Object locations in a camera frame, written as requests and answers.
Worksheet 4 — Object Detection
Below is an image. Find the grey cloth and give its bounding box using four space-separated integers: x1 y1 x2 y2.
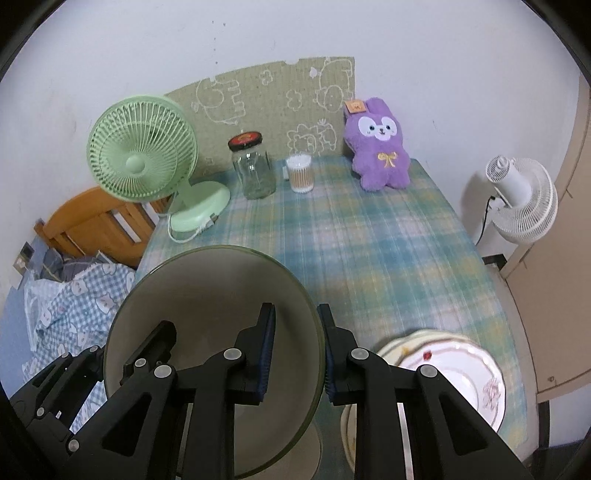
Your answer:
39 251 116 282

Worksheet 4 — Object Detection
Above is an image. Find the beaded yellow floral plate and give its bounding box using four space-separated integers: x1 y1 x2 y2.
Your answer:
376 330 476 365

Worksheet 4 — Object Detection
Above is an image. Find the scalloped yellow floral plate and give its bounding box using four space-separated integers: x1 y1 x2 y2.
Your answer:
341 329 481 462

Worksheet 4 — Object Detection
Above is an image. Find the green desk fan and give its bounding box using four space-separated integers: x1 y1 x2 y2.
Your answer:
87 95 232 243

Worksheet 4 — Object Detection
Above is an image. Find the beige door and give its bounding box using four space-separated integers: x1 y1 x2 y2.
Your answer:
501 74 591 402

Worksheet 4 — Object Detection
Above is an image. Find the purple plush bunny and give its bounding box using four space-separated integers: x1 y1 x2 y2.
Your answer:
344 97 411 193

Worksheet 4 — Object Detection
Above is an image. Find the wooden chair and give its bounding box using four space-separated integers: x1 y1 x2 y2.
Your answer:
34 187 171 268

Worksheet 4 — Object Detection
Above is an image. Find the large floral ceramic bowl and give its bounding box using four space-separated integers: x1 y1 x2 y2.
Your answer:
102 246 326 480

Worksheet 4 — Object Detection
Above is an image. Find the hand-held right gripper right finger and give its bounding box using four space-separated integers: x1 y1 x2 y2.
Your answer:
316 303 536 480

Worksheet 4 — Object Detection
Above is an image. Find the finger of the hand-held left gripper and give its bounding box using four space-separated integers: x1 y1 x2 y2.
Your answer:
60 345 106 393
122 322 178 384

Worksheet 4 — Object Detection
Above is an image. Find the plaid tablecloth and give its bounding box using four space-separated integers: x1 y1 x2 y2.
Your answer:
134 157 527 480

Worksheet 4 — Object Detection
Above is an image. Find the black fan cable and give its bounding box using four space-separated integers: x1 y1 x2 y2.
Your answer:
473 196 497 245

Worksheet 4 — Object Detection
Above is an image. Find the cotton swab container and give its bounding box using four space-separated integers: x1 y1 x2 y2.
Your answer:
286 154 315 193

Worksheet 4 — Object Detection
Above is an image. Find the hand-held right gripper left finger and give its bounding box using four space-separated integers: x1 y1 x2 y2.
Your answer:
69 302 278 480

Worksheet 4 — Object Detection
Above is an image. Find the glass jar with dark lid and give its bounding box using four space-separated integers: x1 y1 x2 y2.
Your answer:
228 131 278 200

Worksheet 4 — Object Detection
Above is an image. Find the white fan cable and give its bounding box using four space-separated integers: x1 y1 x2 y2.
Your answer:
167 212 218 243

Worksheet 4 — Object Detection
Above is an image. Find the white clip fan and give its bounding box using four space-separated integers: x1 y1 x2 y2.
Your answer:
485 156 558 243

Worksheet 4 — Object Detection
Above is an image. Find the blue checked blanket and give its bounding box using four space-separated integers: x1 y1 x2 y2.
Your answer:
21 263 139 435

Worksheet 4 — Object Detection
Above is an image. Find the green patterned cushion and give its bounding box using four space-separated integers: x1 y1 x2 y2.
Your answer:
164 56 356 181

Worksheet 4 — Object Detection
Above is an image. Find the wall socket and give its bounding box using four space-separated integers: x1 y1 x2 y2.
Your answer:
14 242 35 278

